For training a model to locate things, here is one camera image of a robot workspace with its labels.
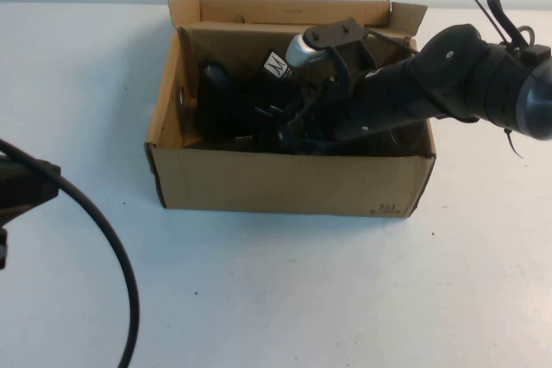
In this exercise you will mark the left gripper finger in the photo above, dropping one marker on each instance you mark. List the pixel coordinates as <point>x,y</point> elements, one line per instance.
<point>3,247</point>
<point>26,185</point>

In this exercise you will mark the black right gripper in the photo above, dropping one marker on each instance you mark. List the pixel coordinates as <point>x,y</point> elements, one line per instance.
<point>328,109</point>

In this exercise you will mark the black sneaker with white stripes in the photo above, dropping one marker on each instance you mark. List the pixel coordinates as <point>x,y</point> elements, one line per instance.
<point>224,105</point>
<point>310,148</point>

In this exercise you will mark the brown cardboard shoe box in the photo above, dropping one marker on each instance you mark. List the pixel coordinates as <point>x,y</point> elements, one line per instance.
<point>280,187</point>

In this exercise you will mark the black zip tie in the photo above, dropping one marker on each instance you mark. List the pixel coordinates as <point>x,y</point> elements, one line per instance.
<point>483,13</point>
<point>513,141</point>

